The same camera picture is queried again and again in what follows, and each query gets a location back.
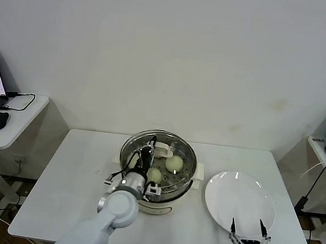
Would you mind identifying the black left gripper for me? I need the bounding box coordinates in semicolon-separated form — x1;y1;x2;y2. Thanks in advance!
133;135;158;176

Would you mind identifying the glass lid with cream handle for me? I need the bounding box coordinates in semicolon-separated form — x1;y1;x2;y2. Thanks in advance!
117;126;201;191

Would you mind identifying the white steamed baozi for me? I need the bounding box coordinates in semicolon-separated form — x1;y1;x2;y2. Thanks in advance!
164;154;186;174
126;153;140;169
145;166;163;186

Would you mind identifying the perforated steel steamer basket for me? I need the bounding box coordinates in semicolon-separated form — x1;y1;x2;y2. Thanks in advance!
115;126;201;202

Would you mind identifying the white round plate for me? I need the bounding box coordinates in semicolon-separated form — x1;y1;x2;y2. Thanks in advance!
200;168;280;240

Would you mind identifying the white side table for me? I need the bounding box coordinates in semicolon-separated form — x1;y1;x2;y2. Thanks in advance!
294;135;326;244
0;91;50;217

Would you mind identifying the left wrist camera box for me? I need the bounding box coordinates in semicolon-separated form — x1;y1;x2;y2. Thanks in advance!
143;183;163;202

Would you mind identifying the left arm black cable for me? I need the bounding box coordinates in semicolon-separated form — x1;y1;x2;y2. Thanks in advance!
104;146;146;188

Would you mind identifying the black cable with adapter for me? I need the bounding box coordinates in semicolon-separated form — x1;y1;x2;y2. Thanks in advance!
293;159;326;217

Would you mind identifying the white laptop cable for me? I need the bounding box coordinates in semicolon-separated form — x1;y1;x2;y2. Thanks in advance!
300;157;326;183

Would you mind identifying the black laptop power cable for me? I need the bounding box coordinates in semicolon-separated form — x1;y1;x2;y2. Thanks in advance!
1;90;36;114

